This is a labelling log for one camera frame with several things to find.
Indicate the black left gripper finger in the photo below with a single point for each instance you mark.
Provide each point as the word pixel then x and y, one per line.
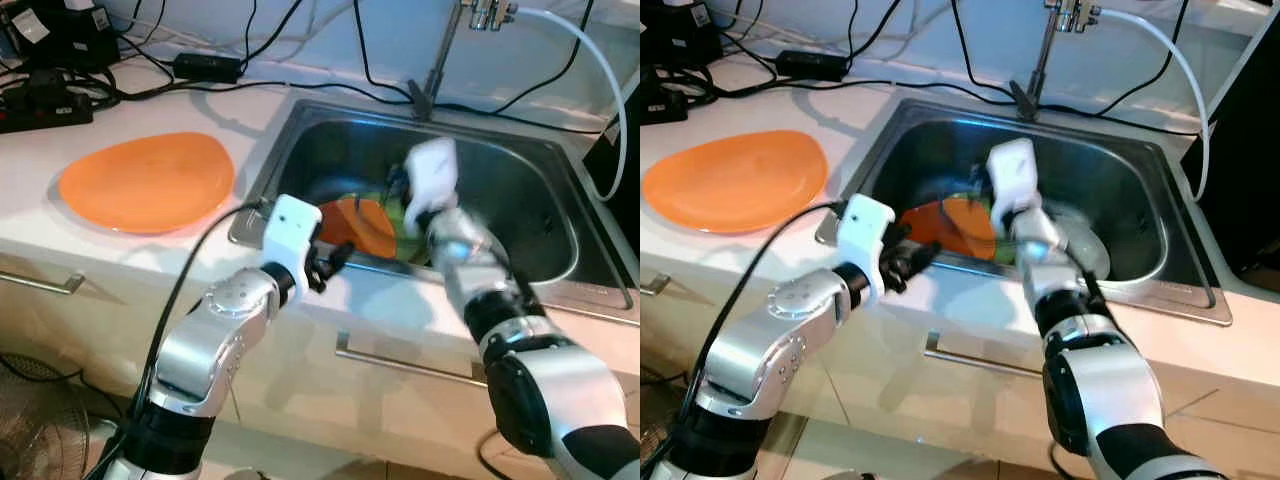
pixel 920 256
pixel 338 256

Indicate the orange plastic bowl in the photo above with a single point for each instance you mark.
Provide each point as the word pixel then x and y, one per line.
pixel 955 225
pixel 365 225

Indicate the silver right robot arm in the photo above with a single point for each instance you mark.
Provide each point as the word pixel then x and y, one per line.
pixel 545 390
pixel 1110 390

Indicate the stainless steel sink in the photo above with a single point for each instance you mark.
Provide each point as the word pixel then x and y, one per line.
pixel 520 170
pixel 1130 170

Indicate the white plate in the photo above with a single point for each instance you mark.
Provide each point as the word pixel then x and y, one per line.
pixel 1090 250

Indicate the metal faucet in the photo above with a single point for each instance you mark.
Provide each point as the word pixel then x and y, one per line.
pixel 435 60
pixel 1040 60

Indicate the orange plastic plate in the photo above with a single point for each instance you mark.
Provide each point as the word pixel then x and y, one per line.
pixel 145 185
pixel 735 185

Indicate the black power adapter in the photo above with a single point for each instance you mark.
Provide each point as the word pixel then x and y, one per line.
pixel 813 65
pixel 208 67

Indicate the black appliance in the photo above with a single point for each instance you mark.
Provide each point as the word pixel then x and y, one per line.
pixel 615 180
pixel 1240 160

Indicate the black power strip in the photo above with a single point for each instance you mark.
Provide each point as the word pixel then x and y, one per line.
pixel 45 108
pixel 662 100

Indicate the metal floor fan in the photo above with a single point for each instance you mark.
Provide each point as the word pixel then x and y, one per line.
pixel 45 420
pixel 660 420

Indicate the black charger device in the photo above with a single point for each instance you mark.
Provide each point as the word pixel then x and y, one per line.
pixel 685 30
pixel 60 35

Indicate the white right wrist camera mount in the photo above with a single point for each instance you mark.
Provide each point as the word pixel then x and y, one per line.
pixel 433 180
pixel 1012 180

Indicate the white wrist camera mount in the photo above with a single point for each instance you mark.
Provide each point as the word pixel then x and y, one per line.
pixel 1012 180
pixel 433 180
pixel 290 235
pixel 865 235

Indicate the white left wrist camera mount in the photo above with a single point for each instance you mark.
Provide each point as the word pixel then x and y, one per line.
pixel 290 235
pixel 865 235

